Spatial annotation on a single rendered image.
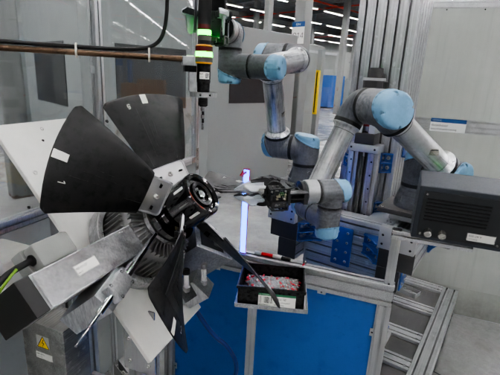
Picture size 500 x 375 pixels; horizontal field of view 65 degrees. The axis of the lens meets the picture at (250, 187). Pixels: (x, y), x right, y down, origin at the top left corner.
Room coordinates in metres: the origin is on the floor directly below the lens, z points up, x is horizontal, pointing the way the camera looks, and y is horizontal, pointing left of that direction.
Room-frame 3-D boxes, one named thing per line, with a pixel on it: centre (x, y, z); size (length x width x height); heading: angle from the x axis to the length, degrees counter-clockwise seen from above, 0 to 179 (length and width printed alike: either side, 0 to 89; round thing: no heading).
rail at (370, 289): (1.35, -0.08, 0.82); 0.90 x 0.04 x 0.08; 70
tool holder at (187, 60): (1.04, 0.14, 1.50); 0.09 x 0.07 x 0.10; 105
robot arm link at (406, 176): (1.52, -0.67, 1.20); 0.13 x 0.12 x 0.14; 25
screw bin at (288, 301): (1.17, -0.09, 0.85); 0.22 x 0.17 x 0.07; 84
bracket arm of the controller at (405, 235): (1.17, -0.58, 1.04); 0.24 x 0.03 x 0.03; 70
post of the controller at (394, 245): (1.20, -0.49, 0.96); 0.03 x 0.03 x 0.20; 70
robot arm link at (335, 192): (1.18, -0.26, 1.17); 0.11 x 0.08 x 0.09; 107
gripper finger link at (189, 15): (1.07, 0.17, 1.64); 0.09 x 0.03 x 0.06; 148
